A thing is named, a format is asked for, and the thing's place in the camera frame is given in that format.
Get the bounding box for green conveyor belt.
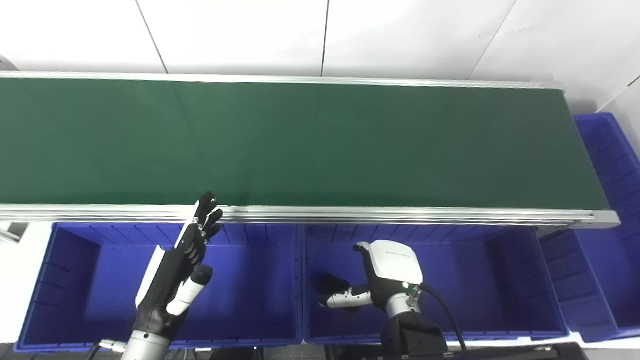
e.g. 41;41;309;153
0;70;621;230
0;77;611;210

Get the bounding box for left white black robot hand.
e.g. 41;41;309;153
132;190;225;341

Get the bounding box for aluminium conveyor leg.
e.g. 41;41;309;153
0;222;29;244

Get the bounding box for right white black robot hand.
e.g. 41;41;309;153
320;239;425;314

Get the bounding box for black flanged metal part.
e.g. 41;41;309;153
318;272;354;298

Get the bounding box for blue plastic bin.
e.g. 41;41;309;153
302;223;571;346
13;222;305;354
539;112;640;344

